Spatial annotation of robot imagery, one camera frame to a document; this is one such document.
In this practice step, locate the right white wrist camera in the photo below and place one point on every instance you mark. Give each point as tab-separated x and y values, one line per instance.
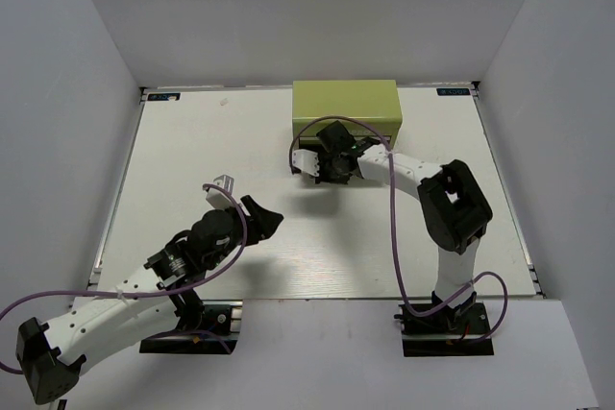
303	161

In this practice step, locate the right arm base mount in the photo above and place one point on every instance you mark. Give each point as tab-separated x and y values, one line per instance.
434	337

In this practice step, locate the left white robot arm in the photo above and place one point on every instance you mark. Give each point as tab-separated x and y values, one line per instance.
158	297

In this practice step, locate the left blue corner label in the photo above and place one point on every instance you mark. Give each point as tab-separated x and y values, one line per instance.
164	97

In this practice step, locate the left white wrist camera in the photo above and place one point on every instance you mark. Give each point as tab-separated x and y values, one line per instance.
219	192

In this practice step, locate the green metal drawer chest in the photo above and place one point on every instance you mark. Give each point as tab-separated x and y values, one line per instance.
344	115

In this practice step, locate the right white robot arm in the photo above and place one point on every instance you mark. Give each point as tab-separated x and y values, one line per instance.
455	211

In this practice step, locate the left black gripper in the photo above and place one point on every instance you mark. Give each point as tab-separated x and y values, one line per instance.
262	225

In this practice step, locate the blue corner label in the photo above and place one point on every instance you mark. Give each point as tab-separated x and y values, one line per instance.
453	91
164	97

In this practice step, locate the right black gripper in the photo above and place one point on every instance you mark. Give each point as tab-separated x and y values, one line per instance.
323	156

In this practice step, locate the right blue corner label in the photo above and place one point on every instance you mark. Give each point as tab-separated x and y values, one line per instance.
453	91

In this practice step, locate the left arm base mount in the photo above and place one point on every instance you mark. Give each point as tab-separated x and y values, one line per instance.
213	331

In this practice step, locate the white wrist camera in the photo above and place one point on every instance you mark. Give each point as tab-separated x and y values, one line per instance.
219	192
303	161

